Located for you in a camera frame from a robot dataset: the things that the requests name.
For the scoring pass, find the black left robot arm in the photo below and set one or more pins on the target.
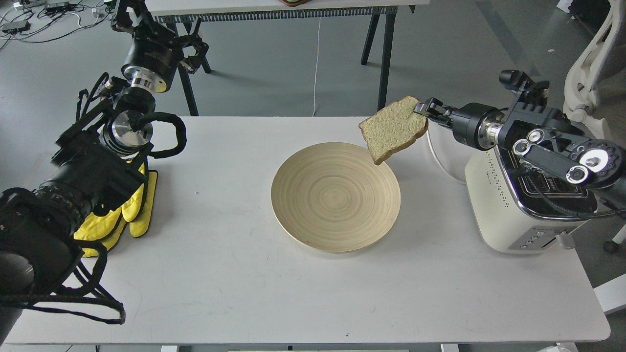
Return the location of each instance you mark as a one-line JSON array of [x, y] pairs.
[[98, 169]]

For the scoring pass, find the slice of brown bread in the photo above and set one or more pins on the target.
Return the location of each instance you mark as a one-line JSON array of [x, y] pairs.
[[393, 128]]

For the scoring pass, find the brown object on background table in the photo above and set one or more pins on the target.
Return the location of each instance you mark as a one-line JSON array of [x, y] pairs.
[[294, 3]]

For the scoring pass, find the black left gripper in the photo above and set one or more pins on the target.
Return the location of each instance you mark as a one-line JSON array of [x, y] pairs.
[[150, 49]]

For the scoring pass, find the white background table black legs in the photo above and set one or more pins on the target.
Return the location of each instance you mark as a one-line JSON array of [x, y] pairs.
[[171, 12]]

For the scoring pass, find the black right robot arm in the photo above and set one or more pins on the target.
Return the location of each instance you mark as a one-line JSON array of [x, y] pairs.
[[542, 139]]

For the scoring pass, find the round wooden plate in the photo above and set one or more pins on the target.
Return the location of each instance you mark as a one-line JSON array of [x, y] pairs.
[[332, 197]]

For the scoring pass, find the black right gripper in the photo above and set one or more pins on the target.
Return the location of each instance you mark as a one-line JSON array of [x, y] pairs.
[[475, 125]]

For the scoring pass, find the cream white toaster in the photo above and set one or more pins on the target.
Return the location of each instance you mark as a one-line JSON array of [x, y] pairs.
[[519, 211]]

